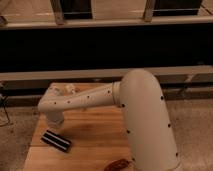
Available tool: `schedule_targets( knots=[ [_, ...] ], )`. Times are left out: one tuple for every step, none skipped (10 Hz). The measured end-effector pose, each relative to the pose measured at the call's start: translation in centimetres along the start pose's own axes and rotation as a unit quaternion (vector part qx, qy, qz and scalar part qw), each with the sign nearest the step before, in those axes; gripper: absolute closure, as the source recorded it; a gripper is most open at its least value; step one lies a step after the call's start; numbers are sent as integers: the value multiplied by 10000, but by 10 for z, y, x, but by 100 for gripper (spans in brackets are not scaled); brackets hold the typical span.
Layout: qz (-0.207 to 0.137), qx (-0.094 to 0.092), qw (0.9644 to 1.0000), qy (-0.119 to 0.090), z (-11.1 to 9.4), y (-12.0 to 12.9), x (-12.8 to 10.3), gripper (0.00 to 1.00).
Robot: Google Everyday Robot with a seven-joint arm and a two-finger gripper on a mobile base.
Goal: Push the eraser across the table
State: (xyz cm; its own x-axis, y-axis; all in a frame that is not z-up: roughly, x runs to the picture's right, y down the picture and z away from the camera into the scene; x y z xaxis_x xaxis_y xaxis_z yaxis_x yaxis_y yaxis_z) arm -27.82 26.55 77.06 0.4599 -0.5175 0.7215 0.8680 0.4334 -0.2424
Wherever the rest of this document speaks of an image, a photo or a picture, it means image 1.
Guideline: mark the pale object on table back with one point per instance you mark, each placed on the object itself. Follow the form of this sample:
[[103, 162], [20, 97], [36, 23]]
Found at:
[[62, 90]]

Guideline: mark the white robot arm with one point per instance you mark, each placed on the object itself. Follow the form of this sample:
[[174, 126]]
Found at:
[[146, 119]]

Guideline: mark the brown object at table edge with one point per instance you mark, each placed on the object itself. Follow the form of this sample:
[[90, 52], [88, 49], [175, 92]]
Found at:
[[117, 165]]

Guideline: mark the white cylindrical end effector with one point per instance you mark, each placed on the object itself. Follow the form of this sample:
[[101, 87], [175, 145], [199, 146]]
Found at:
[[55, 120]]

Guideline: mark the grey metal shelf frame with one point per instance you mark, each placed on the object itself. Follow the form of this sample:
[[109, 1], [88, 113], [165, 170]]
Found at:
[[45, 41]]

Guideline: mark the black striped eraser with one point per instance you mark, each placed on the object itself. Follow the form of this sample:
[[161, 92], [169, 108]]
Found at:
[[56, 141]]

